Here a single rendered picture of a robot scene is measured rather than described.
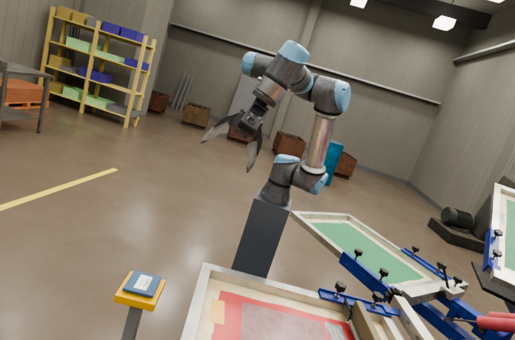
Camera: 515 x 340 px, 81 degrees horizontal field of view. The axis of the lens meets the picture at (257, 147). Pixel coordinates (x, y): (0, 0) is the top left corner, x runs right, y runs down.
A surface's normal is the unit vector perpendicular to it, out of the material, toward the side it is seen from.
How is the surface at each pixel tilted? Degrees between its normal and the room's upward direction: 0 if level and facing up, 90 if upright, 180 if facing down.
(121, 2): 90
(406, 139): 90
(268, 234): 90
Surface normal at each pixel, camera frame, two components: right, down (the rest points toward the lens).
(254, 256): -0.17, 0.14
